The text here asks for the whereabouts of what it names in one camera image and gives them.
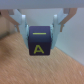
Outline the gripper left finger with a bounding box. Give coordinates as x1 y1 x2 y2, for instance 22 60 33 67
1 8 31 49

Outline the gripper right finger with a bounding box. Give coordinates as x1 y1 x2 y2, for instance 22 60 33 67
50 7 80 48

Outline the purple block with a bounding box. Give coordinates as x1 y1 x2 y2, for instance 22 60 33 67
27 24 54 57

